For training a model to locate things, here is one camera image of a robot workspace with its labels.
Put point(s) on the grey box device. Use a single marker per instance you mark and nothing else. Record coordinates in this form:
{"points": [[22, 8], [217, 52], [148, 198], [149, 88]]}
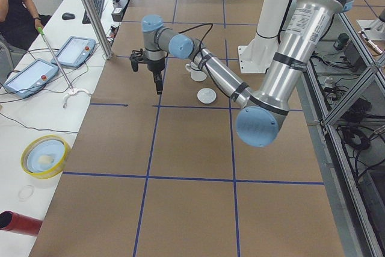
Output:
{"points": [[119, 9]]}

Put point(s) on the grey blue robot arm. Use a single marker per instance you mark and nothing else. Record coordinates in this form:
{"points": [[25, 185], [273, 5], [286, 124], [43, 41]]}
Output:
{"points": [[286, 36]]}

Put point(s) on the aluminium frame post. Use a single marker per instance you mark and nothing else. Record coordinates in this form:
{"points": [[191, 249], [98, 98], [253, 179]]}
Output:
{"points": [[97, 27]]}

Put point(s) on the white mug lid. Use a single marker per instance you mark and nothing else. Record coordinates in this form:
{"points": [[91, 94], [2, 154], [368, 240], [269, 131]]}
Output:
{"points": [[206, 95]]}

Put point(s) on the white enamel mug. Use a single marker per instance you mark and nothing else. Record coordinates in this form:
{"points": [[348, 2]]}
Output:
{"points": [[195, 73]]}

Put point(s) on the far blue teach pendant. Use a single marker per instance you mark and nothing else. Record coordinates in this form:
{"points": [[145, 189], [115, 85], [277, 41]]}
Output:
{"points": [[75, 51]]}

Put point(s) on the seated person black shirt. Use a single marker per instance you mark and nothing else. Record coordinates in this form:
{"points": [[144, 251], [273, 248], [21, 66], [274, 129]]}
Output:
{"points": [[20, 21]]}

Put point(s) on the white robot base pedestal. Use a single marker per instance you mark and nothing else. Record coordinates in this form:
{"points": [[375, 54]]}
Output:
{"points": [[257, 56]]}

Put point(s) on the near blue teach pendant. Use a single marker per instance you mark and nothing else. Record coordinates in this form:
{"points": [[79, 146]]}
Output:
{"points": [[31, 79]]}

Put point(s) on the metal rod green tip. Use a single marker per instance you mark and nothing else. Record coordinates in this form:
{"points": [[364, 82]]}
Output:
{"points": [[40, 31]]}

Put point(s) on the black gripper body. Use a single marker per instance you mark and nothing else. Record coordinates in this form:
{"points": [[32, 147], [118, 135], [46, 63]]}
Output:
{"points": [[155, 65]]}

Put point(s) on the red cylinder tube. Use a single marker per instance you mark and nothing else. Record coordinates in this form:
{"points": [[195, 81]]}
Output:
{"points": [[20, 224]]}

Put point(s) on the black power adapter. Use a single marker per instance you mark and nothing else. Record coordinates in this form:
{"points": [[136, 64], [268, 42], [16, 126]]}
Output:
{"points": [[341, 41]]}

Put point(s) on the black computer mouse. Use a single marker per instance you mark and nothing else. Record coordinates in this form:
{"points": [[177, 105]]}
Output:
{"points": [[68, 16]]}

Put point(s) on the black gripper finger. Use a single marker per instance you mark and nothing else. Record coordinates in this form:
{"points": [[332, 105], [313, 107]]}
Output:
{"points": [[157, 77], [135, 61]]}

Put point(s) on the aluminium frame rail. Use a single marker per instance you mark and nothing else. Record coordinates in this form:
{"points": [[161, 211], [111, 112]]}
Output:
{"points": [[344, 91]]}

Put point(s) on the light blue plate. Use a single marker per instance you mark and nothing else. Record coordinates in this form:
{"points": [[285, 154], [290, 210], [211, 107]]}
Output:
{"points": [[45, 156]]}

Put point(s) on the white claw bracket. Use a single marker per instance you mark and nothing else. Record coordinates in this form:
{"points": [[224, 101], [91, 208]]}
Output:
{"points": [[73, 92]]}

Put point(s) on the blue teach pendant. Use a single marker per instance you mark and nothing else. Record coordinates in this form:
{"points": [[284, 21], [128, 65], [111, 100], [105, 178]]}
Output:
{"points": [[31, 79], [75, 51]]}

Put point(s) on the yellow tape roll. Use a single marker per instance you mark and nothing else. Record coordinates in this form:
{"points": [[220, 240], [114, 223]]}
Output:
{"points": [[53, 171]]}

